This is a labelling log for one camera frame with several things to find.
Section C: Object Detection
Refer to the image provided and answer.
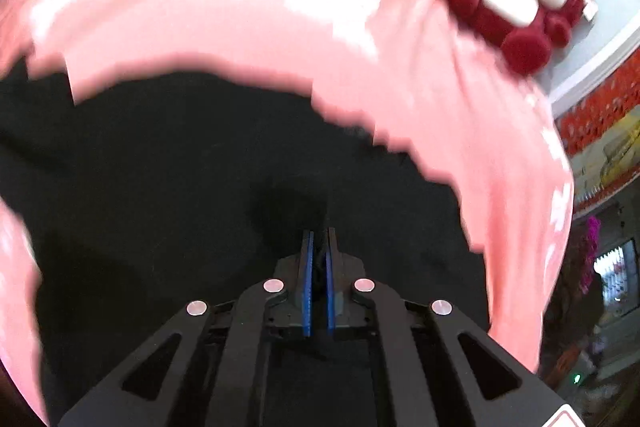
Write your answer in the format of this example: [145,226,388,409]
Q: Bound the dark red plush toy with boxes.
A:
[446,0,599,76]

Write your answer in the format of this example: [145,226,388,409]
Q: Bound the pink printed bed blanket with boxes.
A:
[1,0,579,426]

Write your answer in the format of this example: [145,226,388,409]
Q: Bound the black garment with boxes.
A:
[1,63,489,421]

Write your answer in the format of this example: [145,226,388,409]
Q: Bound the red yellow wall painting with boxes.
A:
[555,53,639,218]

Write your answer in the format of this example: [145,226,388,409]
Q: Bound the bright window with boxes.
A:
[594,239,639,313]

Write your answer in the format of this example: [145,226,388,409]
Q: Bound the purple orchid flowers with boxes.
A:
[579,216,601,295]

